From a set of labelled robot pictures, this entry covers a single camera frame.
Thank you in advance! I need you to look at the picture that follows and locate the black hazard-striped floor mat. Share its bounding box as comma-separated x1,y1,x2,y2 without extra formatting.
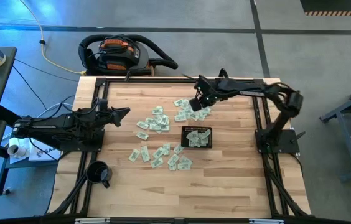
299,0,351,17

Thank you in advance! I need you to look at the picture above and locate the white printed paper sheet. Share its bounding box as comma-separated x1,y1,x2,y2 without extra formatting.
27,141,62,162

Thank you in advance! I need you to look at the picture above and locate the white tape roll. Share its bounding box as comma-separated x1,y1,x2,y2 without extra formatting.
6,144,27,159

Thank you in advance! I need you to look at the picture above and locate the white floor cable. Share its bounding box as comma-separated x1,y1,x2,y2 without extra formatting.
34,101,76,123

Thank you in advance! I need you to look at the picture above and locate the yellow power cable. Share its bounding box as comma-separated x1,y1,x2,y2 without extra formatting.
19,0,87,75

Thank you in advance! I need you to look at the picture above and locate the thin black floor cable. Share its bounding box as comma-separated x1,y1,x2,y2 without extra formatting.
15,58,80,82

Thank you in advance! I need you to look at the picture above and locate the black orange shop vacuum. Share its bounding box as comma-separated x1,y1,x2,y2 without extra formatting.
78,33,179,77

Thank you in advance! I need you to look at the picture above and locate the black plastic slotted basket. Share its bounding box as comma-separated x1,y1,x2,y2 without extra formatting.
181,125,213,149

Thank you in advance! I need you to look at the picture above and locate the black mug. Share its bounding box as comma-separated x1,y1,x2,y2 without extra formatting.
85,160,113,189

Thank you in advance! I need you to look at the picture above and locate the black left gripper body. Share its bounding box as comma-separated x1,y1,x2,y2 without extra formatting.
93,106,115,129

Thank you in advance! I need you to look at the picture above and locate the silver frame bracket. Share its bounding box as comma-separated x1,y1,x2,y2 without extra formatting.
74,217,111,224
248,218,285,224

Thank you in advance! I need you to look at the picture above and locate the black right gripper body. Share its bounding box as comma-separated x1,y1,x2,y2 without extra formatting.
193,73,227,107

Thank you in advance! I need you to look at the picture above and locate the black desk support bar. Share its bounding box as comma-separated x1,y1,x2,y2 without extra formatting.
0,105,21,127

